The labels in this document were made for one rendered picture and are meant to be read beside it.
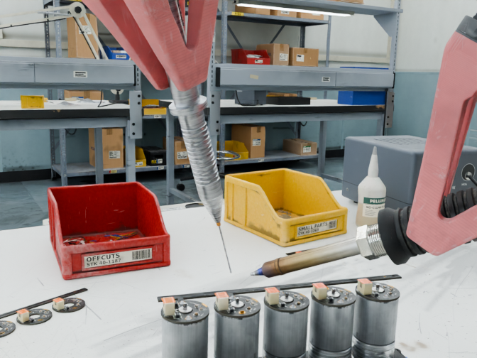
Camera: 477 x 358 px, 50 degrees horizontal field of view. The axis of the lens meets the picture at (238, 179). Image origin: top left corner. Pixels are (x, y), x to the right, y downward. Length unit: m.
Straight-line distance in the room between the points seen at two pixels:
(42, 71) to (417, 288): 2.16
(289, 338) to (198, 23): 0.17
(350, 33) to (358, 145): 5.43
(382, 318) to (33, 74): 2.26
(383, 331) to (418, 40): 6.13
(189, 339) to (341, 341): 0.09
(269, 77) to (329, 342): 2.67
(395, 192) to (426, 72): 5.60
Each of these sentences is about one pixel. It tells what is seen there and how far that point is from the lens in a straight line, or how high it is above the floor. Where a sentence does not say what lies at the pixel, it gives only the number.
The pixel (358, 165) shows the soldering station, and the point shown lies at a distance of 0.74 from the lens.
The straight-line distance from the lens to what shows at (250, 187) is 0.59.
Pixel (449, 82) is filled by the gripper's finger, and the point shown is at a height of 0.93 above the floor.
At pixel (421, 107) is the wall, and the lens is 6.29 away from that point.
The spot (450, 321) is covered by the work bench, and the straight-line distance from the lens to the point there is 0.44.
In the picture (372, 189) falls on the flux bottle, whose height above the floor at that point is 0.80.
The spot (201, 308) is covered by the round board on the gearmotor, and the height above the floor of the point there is 0.81.
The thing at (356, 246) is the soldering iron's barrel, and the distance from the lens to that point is 0.23.
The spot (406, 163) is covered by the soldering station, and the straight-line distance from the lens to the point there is 0.66.
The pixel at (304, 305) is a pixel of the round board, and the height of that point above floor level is 0.81.
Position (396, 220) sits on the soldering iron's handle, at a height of 0.88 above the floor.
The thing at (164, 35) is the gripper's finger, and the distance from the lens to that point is 0.19.
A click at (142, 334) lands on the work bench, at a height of 0.75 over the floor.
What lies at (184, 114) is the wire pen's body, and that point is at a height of 0.92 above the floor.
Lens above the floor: 0.93
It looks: 12 degrees down
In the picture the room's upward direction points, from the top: 1 degrees clockwise
